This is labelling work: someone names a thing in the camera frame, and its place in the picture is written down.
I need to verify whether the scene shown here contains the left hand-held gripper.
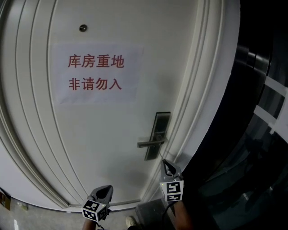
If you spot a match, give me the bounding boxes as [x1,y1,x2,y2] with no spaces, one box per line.
[81,185,114,223]

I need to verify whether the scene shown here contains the person's left forearm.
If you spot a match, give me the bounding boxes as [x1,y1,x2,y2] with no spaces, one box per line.
[82,221,99,230]

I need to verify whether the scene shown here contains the metal door lever handle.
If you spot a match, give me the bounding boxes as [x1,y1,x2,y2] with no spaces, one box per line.
[136,139,167,149]

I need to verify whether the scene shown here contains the person's right forearm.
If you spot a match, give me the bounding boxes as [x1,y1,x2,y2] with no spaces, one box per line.
[167,199,203,230]

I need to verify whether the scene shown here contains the dark glass double door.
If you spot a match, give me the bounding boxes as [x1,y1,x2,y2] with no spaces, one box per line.
[180,0,288,230]

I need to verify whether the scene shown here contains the brown cardboard box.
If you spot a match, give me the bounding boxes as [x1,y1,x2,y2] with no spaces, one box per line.
[0,187,11,211]

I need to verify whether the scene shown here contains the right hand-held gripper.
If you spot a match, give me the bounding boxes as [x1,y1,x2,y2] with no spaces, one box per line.
[159,159,184,202]

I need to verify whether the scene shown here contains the white door with handle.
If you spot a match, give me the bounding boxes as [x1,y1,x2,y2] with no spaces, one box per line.
[47,0,201,206]

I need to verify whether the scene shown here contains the dark metal door lock plate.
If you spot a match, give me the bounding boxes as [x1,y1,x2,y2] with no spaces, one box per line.
[144,111,171,161]

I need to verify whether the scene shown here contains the glass door leaf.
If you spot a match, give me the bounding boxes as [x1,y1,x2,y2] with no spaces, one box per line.
[202,74,288,230]

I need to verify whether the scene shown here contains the person's white shoe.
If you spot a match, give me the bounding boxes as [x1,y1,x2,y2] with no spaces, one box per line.
[125,215,138,229]

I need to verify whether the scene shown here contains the paper sign red characters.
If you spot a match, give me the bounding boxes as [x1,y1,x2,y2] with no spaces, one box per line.
[51,42,144,105]

